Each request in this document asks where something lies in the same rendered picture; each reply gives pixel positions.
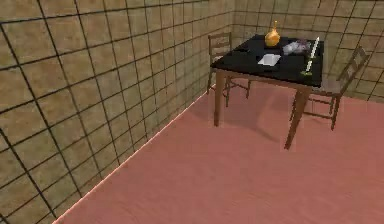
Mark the brown wooden chair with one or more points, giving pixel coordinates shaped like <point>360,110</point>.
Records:
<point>220,45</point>
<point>346,75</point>

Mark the black top wooden table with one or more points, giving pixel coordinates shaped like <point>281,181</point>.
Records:
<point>246,61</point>

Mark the white flat paper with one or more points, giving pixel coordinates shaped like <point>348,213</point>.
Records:
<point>269,59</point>

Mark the orange round vase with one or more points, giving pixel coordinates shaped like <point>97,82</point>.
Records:
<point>272,37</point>

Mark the grey crumpled lump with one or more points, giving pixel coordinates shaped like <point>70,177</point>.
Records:
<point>295,47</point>

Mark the white candle green holder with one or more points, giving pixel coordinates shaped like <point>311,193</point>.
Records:
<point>312,53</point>

